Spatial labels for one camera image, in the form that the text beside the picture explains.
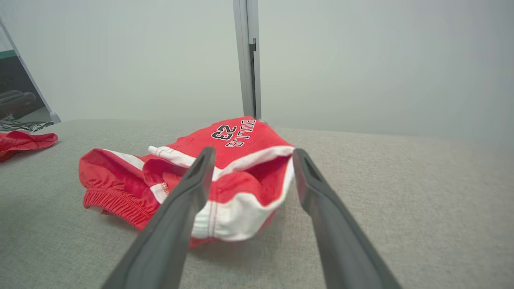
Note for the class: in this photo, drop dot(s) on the red white basketball shorts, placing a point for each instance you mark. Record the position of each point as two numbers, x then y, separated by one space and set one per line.
249 140

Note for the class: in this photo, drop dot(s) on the red shirt white sleeves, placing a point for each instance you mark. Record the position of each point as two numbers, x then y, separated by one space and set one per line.
24 142

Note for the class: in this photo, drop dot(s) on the grey partition post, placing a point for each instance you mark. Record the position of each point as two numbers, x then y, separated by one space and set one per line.
243 60

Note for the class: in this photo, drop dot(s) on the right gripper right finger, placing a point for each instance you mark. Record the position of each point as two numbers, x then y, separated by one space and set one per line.
341 233

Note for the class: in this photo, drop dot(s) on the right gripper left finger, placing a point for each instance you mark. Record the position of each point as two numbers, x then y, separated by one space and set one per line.
172 224

